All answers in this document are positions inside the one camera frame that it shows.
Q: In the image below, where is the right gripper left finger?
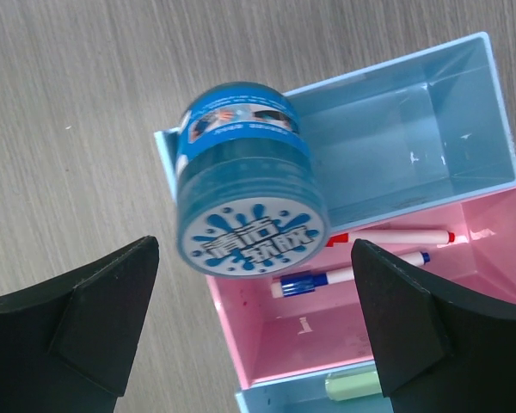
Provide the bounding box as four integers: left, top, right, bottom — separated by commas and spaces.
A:
0, 236, 159, 412

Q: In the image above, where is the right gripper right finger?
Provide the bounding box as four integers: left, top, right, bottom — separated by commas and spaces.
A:
351, 240, 516, 412

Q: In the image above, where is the green utility knife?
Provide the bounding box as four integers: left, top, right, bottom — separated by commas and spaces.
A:
324, 371, 382, 402

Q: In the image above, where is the red capped white marker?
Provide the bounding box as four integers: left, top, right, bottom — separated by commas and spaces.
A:
326, 230, 456, 248

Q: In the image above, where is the blue capped white marker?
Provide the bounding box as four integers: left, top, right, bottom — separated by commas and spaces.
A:
270, 250, 431, 299

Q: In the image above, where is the pink plastic box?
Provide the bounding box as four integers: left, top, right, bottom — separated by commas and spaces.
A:
207, 187, 516, 389

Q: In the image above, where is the light blue box middle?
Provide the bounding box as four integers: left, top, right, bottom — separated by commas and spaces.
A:
236, 362, 392, 413

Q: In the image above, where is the light blue box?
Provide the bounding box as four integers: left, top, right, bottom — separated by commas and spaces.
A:
236, 362, 392, 413
157, 33, 516, 235

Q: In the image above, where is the light blue box left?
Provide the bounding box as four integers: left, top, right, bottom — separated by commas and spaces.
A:
157, 33, 516, 235

